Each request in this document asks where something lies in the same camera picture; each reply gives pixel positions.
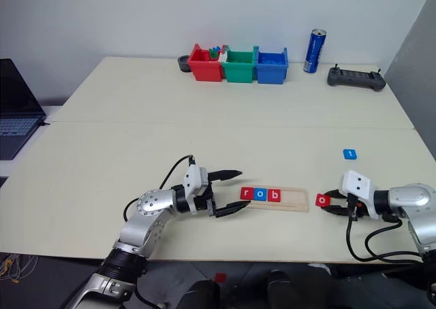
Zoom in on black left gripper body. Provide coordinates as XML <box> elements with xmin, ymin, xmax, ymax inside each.
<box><xmin>194</xmin><ymin>178</ymin><xmax>221</xmax><ymax>218</ymax></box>

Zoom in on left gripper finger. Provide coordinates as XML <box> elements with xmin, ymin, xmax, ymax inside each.
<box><xmin>214</xmin><ymin>200</ymin><xmax>252</xmax><ymax>218</ymax></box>
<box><xmin>207</xmin><ymin>169</ymin><xmax>244</xmax><ymax>183</ymax></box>

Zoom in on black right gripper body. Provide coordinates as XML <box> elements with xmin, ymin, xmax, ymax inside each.
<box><xmin>339</xmin><ymin>189</ymin><xmax>371</xmax><ymax>221</ymax></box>

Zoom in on wooden letter tray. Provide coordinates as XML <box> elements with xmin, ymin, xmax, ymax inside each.
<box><xmin>238</xmin><ymin>185</ymin><xmax>309</xmax><ymax>214</ymax></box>

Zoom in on dark rounded shape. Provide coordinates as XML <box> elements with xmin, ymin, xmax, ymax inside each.
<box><xmin>188</xmin><ymin>278</ymin><xmax>222</xmax><ymax>309</ymax></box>
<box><xmin>266</xmin><ymin>270</ymin><xmax>301</xmax><ymax>309</ymax></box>

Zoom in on green plastic bin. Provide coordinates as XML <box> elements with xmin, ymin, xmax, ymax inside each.
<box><xmin>221</xmin><ymin>45</ymin><xmax>259</xmax><ymax>84</ymax></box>

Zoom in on red plastic bin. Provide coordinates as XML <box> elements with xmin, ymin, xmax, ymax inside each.
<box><xmin>188</xmin><ymin>43</ymin><xmax>226</xmax><ymax>82</ymax></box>

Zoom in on blue plastic bin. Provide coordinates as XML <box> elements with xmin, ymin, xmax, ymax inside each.
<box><xmin>253</xmin><ymin>46</ymin><xmax>290</xmax><ymax>85</ymax></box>

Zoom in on dark grey handheld controller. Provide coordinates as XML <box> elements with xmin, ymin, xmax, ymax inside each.
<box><xmin>327</xmin><ymin>63</ymin><xmax>388</xmax><ymax>92</ymax></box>

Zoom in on dark grey round bowl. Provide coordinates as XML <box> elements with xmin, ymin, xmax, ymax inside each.
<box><xmin>177</xmin><ymin>54</ymin><xmax>193</xmax><ymax>74</ymax></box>

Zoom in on blue drink can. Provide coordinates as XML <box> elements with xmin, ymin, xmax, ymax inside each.
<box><xmin>303</xmin><ymin>28</ymin><xmax>328</xmax><ymax>74</ymax></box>

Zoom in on dark laptop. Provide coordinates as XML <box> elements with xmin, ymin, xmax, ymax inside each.
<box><xmin>0</xmin><ymin>58</ymin><xmax>47</xmax><ymax>161</ymax></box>

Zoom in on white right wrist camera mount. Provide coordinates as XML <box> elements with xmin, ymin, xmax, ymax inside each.
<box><xmin>341</xmin><ymin>169</ymin><xmax>381</xmax><ymax>220</ymax></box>

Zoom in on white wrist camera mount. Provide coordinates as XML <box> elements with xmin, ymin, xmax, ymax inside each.
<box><xmin>183</xmin><ymin>164</ymin><xmax>209</xmax><ymax>215</ymax></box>
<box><xmin>341</xmin><ymin>169</ymin><xmax>381</xmax><ymax>220</ymax></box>

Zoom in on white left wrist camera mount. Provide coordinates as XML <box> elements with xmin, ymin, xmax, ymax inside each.
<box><xmin>183</xmin><ymin>164</ymin><xmax>209</xmax><ymax>215</ymax></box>

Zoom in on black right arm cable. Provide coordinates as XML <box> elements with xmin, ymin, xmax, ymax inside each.
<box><xmin>345</xmin><ymin>193</ymin><xmax>426</xmax><ymax>264</ymax></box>

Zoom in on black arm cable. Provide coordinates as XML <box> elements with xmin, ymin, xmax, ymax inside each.
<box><xmin>122</xmin><ymin>154</ymin><xmax>198</xmax><ymax>228</ymax></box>
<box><xmin>345</xmin><ymin>193</ymin><xmax>426</xmax><ymax>264</ymax></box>

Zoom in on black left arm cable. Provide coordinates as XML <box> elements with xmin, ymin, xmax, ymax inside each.
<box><xmin>122</xmin><ymin>154</ymin><xmax>198</xmax><ymax>228</ymax></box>

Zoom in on thin loose wires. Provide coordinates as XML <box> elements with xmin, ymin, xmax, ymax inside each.
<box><xmin>0</xmin><ymin>254</ymin><xmax>38</xmax><ymax>284</ymax></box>

